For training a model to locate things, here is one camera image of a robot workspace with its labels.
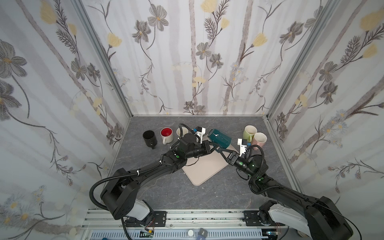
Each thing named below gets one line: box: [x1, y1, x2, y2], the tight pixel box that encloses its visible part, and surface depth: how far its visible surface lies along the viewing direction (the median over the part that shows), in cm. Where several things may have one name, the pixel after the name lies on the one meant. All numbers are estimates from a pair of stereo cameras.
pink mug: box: [252, 132, 268, 151], surface depth 97 cm
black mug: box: [142, 130, 158, 150], surface depth 100 cm
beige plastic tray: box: [181, 144, 239, 186], surface depth 89 cm
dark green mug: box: [207, 128, 232, 149], surface depth 76 cm
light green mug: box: [243, 125, 258, 143], surface depth 103 cm
